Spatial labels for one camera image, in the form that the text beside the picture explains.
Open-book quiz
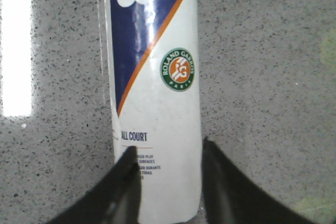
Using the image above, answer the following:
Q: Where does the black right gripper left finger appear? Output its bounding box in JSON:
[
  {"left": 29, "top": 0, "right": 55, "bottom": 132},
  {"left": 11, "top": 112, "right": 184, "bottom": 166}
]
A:
[{"left": 48, "top": 146, "right": 141, "bottom": 223}]

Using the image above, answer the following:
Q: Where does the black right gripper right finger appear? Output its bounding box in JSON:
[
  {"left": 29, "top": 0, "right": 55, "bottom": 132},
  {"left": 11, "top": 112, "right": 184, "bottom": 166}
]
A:
[{"left": 202, "top": 138, "right": 311, "bottom": 223}]

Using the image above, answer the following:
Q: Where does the white Wilson tennis ball can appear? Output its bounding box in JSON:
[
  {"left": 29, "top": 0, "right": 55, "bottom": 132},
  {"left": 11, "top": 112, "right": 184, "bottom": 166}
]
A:
[{"left": 104, "top": 0, "right": 202, "bottom": 223}]

